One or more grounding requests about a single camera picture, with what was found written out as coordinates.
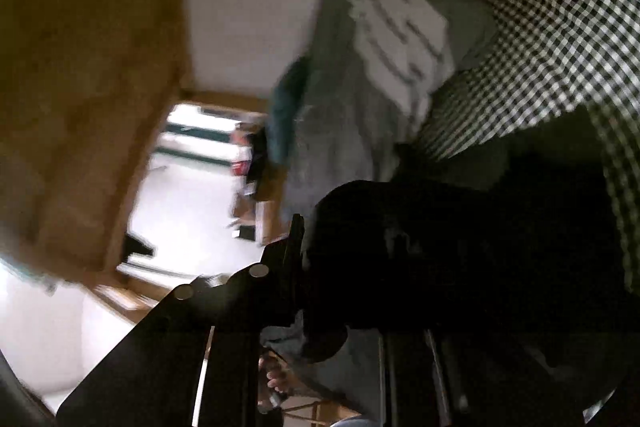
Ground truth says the grey duvet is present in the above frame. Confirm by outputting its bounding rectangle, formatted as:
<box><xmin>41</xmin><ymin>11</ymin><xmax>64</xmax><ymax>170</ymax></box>
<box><xmin>270</xmin><ymin>0</ymin><xmax>496</xmax><ymax>408</ymax></box>

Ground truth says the black white checkered bed sheet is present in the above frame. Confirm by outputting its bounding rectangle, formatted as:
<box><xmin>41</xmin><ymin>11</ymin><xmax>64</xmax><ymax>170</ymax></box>
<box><xmin>400</xmin><ymin>0</ymin><xmax>640</xmax><ymax>298</ymax></box>

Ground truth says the teal pillow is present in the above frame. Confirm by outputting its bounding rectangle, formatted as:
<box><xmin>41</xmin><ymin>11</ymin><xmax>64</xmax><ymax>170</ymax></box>
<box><xmin>267</xmin><ymin>57</ymin><xmax>313</xmax><ymax>168</ymax></box>

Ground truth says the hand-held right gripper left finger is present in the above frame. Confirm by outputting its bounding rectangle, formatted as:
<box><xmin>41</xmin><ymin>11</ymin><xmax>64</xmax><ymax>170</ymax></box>
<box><xmin>55</xmin><ymin>213</ymin><xmax>306</xmax><ymax>427</ymax></box>

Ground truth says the grey striped white pillow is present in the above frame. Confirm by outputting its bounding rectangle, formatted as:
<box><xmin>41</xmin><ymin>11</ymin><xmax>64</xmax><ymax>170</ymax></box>
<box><xmin>330</xmin><ymin>0</ymin><xmax>456</xmax><ymax>108</ymax></box>

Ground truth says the black jacket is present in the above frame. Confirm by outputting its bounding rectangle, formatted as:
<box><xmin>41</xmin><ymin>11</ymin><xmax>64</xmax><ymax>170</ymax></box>
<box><xmin>300</xmin><ymin>179</ymin><xmax>626</xmax><ymax>408</ymax></box>

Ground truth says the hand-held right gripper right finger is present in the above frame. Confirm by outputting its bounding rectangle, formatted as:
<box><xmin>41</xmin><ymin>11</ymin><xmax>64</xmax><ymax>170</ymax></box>
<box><xmin>377</xmin><ymin>328</ymin><xmax>576</xmax><ymax>427</ymax></box>

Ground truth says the wooden bunk bed frame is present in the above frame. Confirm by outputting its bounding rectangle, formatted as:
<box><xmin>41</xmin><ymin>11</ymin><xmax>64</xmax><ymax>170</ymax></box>
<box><xmin>0</xmin><ymin>0</ymin><xmax>281</xmax><ymax>323</ymax></box>

